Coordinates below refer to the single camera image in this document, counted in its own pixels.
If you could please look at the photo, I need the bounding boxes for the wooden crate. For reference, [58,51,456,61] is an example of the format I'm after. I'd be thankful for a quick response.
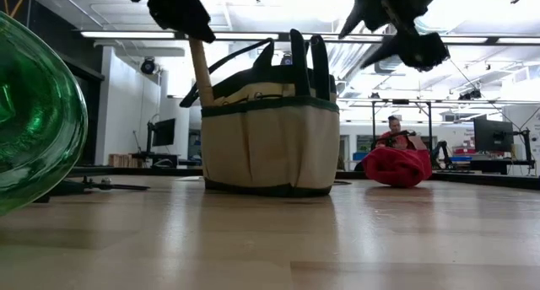
[108,153,137,169]

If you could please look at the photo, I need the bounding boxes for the wooden-handled hand rake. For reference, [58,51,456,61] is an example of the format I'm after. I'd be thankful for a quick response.
[188,35,215,108]

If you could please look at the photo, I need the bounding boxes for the green plastic spray bottle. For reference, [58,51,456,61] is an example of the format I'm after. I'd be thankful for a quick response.
[0,11,89,218]

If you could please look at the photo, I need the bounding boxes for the black office desk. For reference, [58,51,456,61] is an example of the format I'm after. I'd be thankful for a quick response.
[129,152,181,169]
[468,157,537,176]

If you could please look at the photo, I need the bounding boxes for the person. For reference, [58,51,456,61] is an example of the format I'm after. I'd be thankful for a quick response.
[375,115,417,151]

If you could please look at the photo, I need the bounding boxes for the beige green canvas gardening bag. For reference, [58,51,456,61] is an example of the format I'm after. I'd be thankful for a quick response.
[179,36,341,198]

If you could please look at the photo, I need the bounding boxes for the black computer monitor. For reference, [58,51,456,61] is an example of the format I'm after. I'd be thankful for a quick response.
[472,115,515,153]
[151,118,176,148]

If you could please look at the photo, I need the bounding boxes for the long ceiling light bar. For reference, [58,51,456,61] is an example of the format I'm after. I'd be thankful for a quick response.
[79,30,540,46]

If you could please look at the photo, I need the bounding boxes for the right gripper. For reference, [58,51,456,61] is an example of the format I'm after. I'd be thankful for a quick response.
[338,0,451,72]

